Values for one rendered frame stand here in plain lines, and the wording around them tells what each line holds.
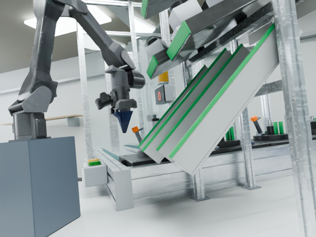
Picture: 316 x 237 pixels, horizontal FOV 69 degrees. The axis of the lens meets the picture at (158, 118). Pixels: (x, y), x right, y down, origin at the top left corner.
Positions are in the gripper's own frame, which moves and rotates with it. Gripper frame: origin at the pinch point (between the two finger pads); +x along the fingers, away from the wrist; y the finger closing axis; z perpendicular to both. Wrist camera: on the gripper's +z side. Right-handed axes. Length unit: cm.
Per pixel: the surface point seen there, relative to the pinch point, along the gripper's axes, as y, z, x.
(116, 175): 16.9, 6.1, 13.9
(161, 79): -17.2, -21.5, -18.3
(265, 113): -61, -118, 0
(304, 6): 42, -33, -19
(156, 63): 32.6, -2.1, -10.3
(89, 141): -82, 9, 7
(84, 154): -505, 10, 46
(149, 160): 11.9, -4.3, 12.0
